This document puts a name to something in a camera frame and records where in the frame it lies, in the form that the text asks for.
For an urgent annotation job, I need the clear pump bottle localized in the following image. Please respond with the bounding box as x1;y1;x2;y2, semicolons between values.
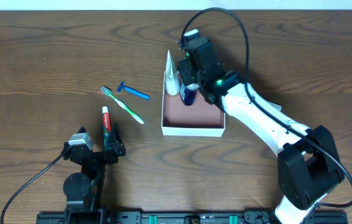
180;83;199;106

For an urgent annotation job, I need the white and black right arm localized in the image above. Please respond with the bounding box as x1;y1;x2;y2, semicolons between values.
178;34;347;223

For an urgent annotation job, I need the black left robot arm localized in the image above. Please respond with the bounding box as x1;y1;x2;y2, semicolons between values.
61;123;126;223

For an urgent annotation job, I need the red and green toothpaste tube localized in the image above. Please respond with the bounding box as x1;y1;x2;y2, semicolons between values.
102;106;111;147

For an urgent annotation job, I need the white upright tube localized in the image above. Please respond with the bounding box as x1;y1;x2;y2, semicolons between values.
164;50;180;96

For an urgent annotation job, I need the green and white toothbrush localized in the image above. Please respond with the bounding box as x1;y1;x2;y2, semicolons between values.
100;86;144;124

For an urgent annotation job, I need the blue disposable razor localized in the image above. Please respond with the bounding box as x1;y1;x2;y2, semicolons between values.
117;81;150;100

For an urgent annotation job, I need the white and green small box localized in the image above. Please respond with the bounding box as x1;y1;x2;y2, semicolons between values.
271;103;282;111

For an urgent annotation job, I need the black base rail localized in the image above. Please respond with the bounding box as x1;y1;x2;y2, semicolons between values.
35;210;348;224

